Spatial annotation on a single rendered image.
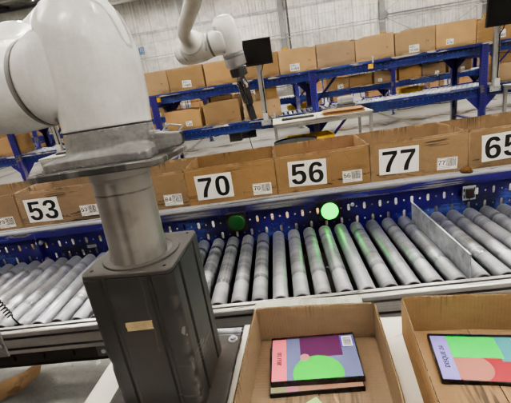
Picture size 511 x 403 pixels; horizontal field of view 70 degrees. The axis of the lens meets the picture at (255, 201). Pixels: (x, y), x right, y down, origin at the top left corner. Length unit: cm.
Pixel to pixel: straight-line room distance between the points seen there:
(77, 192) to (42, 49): 116
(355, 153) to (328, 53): 459
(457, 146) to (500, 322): 86
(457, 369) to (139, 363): 63
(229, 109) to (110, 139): 521
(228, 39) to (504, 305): 131
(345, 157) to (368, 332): 82
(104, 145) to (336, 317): 62
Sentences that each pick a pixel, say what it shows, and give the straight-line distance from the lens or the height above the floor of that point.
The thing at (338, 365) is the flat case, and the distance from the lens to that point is 85.
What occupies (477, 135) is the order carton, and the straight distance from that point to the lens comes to 172.
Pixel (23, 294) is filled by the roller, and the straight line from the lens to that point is 165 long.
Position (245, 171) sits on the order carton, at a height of 101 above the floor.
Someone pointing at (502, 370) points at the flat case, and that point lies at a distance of 91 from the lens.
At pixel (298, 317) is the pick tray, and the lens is 92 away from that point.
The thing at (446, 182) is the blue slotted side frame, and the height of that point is 87.
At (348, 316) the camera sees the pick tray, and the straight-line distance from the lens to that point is 92.
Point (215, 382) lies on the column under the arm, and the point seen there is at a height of 76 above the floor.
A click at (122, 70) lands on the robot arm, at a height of 141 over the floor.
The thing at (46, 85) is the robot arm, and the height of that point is 141.
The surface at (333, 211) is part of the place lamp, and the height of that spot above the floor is 81.
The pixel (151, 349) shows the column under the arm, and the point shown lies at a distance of 78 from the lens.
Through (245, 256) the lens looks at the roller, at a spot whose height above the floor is 75.
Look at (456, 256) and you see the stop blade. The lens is 130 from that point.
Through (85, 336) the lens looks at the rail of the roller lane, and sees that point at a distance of 130.
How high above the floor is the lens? 136
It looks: 18 degrees down
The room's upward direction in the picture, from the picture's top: 9 degrees counter-clockwise
